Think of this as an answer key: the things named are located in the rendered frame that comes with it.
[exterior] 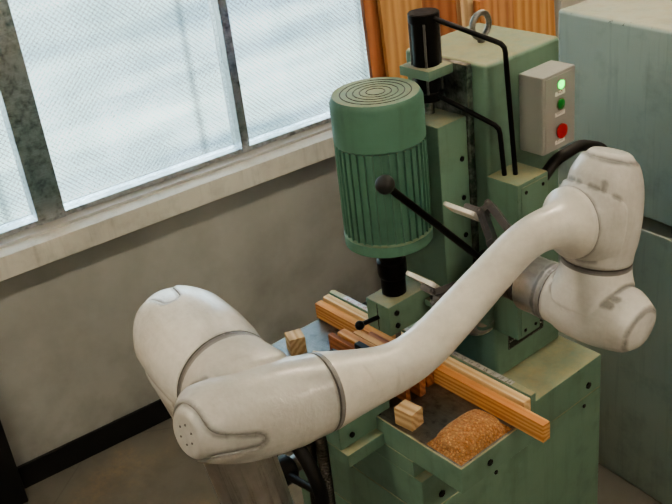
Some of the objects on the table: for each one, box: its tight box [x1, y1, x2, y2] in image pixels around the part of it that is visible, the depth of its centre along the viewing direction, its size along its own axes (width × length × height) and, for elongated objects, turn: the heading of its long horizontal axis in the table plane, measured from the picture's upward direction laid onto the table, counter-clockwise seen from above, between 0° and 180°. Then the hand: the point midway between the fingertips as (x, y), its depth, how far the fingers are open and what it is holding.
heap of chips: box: [427, 409, 511, 466], centre depth 179 cm, size 9×14×4 cm, turn 142°
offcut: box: [285, 328, 307, 356], centre depth 211 cm, size 4×4×4 cm
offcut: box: [394, 399, 424, 432], centre depth 184 cm, size 4×3×4 cm
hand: (433, 242), depth 163 cm, fingers open, 13 cm apart
